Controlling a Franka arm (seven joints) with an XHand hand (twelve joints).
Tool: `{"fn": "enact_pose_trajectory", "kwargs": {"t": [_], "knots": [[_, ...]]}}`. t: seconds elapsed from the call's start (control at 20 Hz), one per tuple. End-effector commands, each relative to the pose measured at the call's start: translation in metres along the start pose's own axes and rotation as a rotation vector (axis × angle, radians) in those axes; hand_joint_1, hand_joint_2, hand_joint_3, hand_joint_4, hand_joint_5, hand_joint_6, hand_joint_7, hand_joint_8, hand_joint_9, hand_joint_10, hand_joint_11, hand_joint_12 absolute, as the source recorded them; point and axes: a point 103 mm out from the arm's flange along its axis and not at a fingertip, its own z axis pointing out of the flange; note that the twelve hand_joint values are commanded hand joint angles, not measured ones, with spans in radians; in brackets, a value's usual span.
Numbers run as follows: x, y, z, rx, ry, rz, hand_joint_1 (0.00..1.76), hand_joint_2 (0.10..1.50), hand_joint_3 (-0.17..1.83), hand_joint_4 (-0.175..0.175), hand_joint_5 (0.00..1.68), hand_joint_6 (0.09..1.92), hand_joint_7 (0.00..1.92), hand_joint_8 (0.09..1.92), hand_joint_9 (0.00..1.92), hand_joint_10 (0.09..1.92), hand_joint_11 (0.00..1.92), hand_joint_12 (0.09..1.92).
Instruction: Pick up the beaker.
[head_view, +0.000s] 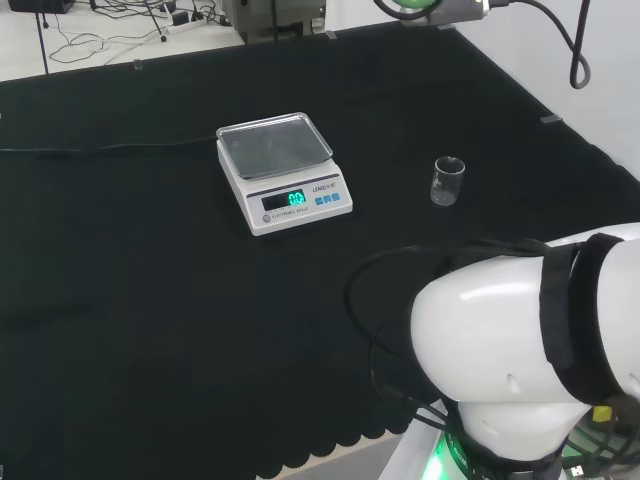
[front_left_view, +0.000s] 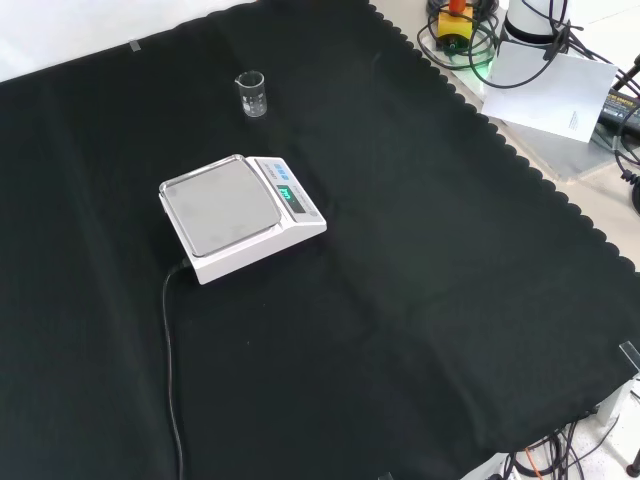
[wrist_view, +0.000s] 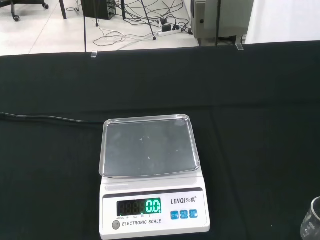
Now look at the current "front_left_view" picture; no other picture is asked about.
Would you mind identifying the black balance power cable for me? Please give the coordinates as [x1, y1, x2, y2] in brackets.
[161, 257, 194, 480]

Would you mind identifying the black bench cloth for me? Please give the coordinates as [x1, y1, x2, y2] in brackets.
[0, 0, 640, 480]

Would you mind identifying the yellow stop button box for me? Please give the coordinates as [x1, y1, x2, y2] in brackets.
[436, 0, 475, 54]

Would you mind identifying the grey metal base plate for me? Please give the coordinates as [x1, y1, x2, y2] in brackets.
[439, 47, 640, 182]

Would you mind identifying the clear tape strip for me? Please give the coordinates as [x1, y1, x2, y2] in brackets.
[618, 340, 640, 374]

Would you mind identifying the black power adapter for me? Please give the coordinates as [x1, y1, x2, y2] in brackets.
[597, 88, 640, 132]

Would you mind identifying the small clear glass beaker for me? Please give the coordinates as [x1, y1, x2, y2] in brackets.
[234, 70, 268, 119]

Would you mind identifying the black cable over board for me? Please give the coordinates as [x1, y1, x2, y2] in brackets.
[467, 19, 584, 91]

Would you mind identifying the white electronic balance steel pan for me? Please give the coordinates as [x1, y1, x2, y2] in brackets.
[158, 153, 328, 286]

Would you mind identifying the black floor cable bundle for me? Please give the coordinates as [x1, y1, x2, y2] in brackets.
[499, 418, 622, 480]

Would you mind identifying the pale white board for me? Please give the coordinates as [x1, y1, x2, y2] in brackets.
[480, 40, 620, 144]

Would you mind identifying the black looped cable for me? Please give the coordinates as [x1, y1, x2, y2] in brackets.
[416, 0, 502, 72]

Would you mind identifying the black cable with plug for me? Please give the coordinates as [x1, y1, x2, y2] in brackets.
[612, 117, 640, 187]

